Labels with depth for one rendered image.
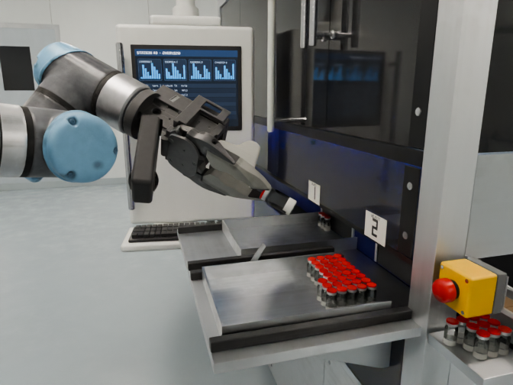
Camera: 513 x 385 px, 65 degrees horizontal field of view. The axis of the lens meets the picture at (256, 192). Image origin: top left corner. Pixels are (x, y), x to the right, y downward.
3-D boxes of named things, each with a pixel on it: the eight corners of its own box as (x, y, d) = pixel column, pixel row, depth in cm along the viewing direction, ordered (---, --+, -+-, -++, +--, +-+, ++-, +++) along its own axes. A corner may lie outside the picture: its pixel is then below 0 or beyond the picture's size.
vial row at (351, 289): (321, 272, 100) (322, 255, 99) (358, 308, 83) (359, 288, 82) (314, 273, 100) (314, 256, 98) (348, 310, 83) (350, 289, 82)
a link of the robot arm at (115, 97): (92, 92, 52) (99, 134, 58) (121, 108, 51) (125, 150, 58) (130, 63, 56) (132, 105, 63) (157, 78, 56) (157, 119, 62)
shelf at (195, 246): (313, 222, 145) (313, 217, 145) (455, 329, 80) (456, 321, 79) (177, 234, 133) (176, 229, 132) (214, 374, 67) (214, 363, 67)
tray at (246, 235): (318, 221, 140) (319, 211, 139) (356, 248, 116) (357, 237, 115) (222, 230, 131) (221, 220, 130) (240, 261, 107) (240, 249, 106)
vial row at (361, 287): (330, 271, 101) (330, 253, 100) (368, 307, 84) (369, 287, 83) (322, 272, 100) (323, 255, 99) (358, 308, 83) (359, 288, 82)
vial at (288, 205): (287, 218, 53) (259, 202, 54) (294, 207, 54) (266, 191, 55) (292, 210, 51) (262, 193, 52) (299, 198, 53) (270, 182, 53)
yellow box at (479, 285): (469, 292, 74) (473, 256, 72) (501, 313, 67) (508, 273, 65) (433, 299, 72) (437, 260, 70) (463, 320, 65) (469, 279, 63)
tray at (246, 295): (333, 264, 105) (333, 251, 104) (390, 316, 81) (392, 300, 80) (201, 279, 96) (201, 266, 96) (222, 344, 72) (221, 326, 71)
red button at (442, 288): (446, 293, 70) (449, 272, 69) (463, 305, 67) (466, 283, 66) (427, 296, 69) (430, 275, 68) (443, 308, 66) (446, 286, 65)
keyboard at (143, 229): (238, 224, 160) (238, 218, 159) (242, 237, 146) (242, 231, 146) (133, 230, 154) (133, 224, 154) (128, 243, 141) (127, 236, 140)
